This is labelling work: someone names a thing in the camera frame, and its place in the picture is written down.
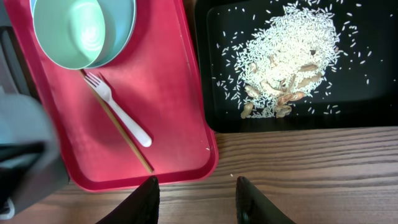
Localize red plastic tray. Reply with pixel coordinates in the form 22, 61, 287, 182
4, 0, 218, 192

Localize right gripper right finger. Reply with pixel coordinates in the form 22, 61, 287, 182
236, 176, 295, 224

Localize grey dishwasher rack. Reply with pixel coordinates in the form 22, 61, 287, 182
1, 1, 69, 220

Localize black plastic tray bin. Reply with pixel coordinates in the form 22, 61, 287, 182
194, 1, 397, 133

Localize rice and peanut scraps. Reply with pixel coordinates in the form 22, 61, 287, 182
235, 1, 340, 119

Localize white plastic fork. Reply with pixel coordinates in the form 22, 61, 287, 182
85, 72, 152, 147

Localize wooden chopstick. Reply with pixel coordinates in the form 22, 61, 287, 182
80, 70, 154, 174

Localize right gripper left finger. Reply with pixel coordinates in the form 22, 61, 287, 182
96, 176, 160, 224

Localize light blue bowl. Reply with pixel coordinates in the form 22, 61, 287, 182
30, 0, 137, 68

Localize mint green bowl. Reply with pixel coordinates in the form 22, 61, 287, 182
32, 0, 106, 70

